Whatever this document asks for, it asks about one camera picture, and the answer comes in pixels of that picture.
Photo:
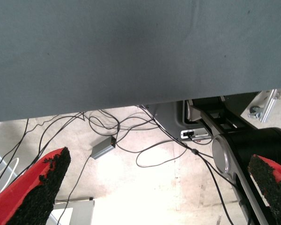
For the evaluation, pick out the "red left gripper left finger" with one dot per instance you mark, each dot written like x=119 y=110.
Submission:
x=25 y=199

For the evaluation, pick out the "aluminium profile bar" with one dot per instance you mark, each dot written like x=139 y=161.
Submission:
x=270 y=106

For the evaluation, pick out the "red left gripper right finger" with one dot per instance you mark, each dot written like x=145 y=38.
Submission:
x=276 y=192

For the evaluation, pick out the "white flat box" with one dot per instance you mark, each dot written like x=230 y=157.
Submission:
x=79 y=211

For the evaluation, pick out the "dark grey table cloth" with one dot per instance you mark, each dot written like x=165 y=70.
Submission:
x=131 y=58

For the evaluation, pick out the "black caster wheel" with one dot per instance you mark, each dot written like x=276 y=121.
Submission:
x=255 y=112

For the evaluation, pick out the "dark grey base housing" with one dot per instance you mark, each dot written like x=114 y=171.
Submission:
x=168 y=117

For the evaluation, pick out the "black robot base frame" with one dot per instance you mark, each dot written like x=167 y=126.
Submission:
x=236 y=140

